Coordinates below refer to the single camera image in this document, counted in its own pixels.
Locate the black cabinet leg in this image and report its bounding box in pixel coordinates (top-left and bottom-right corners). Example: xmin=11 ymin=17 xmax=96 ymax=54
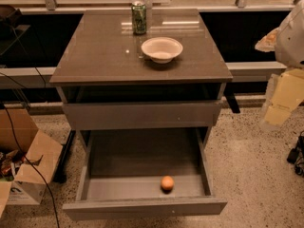
xmin=224 ymin=84 xmax=240 ymax=114

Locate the black cable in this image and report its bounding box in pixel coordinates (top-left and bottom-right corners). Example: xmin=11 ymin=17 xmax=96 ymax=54
xmin=0 ymin=71 xmax=61 ymax=228

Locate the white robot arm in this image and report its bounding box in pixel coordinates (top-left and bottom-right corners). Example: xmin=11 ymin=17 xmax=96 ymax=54
xmin=255 ymin=0 xmax=304 ymax=127

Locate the black power adapter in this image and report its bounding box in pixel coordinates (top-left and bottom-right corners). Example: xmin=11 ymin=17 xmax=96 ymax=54
xmin=287 ymin=148 xmax=298 ymax=164

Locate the open cardboard box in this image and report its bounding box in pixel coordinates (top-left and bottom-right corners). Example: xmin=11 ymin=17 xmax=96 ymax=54
xmin=0 ymin=109 xmax=63 ymax=217

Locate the grey drawer cabinet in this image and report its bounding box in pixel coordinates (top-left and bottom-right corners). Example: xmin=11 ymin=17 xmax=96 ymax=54
xmin=50 ymin=9 xmax=232 ymax=145

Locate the white bowl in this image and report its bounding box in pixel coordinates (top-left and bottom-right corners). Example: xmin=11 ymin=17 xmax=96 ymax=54
xmin=142 ymin=37 xmax=183 ymax=64

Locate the green soda can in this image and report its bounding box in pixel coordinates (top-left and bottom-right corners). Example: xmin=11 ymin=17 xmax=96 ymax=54
xmin=131 ymin=1 xmax=146 ymax=35

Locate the open grey middle drawer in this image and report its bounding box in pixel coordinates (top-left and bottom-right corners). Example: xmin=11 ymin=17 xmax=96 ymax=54
xmin=63 ymin=128 xmax=227 ymax=220

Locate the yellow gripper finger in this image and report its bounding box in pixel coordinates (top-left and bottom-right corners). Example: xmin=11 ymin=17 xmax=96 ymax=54
xmin=255 ymin=28 xmax=278 ymax=52
xmin=261 ymin=68 xmax=304 ymax=126

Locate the metal window railing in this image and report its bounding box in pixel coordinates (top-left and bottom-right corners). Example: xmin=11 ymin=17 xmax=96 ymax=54
xmin=0 ymin=62 xmax=286 ymax=89

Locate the orange fruit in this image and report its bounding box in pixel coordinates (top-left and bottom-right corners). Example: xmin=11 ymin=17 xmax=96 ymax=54
xmin=161 ymin=176 xmax=175 ymax=191

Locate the closed grey top drawer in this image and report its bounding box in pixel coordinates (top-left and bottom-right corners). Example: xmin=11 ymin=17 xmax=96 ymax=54
xmin=63 ymin=101 xmax=221 ymax=130

